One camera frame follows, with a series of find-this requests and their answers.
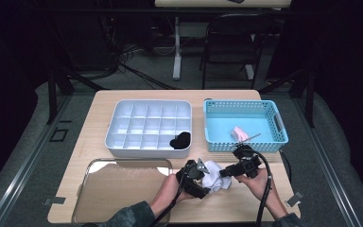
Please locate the aluminium floor rail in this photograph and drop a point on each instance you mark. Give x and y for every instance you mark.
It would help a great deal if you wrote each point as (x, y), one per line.
(327, 164)
(22, 170)

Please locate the white sock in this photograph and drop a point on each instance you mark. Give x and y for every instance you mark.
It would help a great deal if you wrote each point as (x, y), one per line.
(216, 181)

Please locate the dark flat object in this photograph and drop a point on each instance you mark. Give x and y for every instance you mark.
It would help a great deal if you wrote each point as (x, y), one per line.
(235, 1)

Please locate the grey tape piece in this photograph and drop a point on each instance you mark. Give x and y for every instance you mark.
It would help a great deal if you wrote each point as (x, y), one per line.
(294, 198)
(55, 200)

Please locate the person's right hand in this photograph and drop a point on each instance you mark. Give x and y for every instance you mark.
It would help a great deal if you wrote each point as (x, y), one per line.
(261, 187)

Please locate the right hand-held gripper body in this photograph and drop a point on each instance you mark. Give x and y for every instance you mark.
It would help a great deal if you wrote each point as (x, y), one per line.
(250, 162)

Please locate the black sock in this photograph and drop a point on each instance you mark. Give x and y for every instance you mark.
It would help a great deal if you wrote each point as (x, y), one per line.
(181, 141)

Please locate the blue perforated plastic basket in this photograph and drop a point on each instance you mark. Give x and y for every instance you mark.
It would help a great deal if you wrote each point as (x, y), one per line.
(245, 121)

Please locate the black metal stand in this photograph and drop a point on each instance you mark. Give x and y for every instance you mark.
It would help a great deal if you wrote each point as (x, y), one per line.
(52, 94)
(310, 101)

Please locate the pink sock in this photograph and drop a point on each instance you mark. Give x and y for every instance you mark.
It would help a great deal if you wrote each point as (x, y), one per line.
(239, 134)

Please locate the black folding chair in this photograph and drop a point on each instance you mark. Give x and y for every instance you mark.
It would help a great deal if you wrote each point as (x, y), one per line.
(233, 47)

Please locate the dark curtain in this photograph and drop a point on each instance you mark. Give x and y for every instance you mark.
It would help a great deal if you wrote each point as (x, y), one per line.
(6, 78)
(353, 78)

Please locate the white compartment organizer box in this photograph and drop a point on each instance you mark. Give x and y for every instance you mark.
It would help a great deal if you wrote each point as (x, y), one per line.
(151, 153)

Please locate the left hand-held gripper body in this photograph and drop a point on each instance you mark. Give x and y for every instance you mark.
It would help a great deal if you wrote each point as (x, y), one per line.
(190, 176)

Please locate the person's left hand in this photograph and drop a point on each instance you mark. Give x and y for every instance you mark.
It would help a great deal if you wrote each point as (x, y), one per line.
(171, 190)

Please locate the white desk leg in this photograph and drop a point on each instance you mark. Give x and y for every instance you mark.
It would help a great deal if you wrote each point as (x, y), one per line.
(249, 72)
(177, 63)

